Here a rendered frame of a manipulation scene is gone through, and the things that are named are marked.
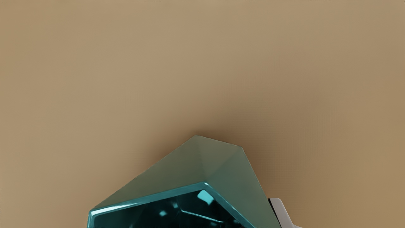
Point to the teal faceted mug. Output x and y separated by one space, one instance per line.
202 164

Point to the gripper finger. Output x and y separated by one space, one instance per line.
281 213

